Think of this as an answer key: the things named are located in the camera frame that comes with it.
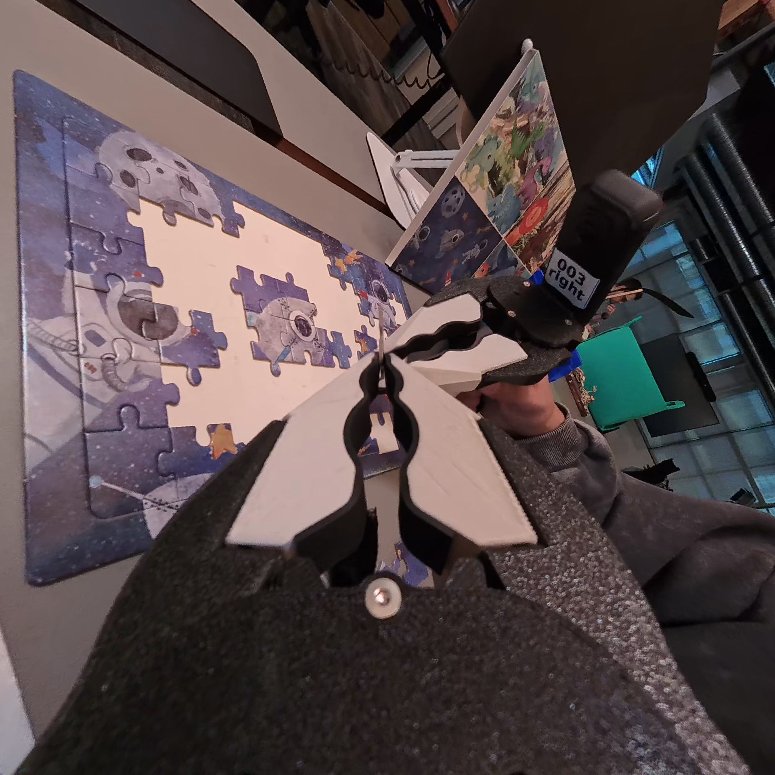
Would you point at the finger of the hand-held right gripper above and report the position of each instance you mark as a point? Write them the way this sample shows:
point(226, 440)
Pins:
point(484, 360)
point(442, 318)

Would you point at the person's right hand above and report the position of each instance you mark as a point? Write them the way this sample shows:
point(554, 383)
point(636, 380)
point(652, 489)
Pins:
point(527, 412)

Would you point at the black wall monitor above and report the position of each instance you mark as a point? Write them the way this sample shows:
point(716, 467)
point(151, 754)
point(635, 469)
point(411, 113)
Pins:
point(684, 387)

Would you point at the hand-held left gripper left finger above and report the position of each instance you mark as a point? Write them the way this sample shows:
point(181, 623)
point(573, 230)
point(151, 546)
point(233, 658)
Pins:
point(296, 484)

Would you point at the glass window wall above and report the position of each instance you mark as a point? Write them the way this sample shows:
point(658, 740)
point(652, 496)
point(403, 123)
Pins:
point(714, 351)

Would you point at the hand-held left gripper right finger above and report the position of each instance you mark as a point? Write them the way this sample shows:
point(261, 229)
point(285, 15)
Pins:
point(466, 484)

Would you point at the green plastic bin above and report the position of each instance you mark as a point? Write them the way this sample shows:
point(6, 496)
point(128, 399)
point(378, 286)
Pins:
point(623, 375)

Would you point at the joined satellite puzzle pieces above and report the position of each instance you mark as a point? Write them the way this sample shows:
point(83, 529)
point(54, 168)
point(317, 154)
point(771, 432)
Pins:
point(278, 303)

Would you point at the person's right forearm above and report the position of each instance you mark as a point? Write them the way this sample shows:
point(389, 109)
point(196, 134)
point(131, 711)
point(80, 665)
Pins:
point(666, 533)

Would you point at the adjoining grey desk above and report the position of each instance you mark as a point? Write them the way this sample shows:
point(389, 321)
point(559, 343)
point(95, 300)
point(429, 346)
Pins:
point(327, 121)

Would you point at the purple helmet-part puzzle piece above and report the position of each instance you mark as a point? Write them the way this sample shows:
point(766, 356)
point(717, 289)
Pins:
point(200, 345)

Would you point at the black rounded panel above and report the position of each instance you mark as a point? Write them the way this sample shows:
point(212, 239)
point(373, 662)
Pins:
point(181, 48)

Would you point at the dark puzzle piece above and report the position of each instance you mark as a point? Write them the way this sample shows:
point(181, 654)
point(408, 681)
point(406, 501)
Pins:
point(382, 339)

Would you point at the purple starry puzzle piece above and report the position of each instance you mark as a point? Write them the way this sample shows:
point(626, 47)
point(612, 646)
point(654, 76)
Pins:
point(336, 351)

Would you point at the pale streaked puzzle piece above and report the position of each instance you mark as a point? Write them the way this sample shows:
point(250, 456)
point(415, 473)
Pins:
point(272, 351)

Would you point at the blue plastic bin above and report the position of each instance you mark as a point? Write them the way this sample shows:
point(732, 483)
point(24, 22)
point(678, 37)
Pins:
point(566, 363)

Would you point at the dark upright screen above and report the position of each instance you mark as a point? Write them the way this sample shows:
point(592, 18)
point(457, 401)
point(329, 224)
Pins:
point(575, 72)

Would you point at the wooden easel frame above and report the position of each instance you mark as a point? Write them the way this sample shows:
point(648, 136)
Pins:
point(626, 294)

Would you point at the star print puzzle piece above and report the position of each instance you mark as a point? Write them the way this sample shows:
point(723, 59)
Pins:
point(223, 439)

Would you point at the printed puzzle box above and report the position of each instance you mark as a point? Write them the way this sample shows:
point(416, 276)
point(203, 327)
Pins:
point(448, 242)

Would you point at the space puzzle board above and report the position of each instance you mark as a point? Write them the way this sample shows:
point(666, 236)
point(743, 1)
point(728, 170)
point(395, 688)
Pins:
point(200, 254)

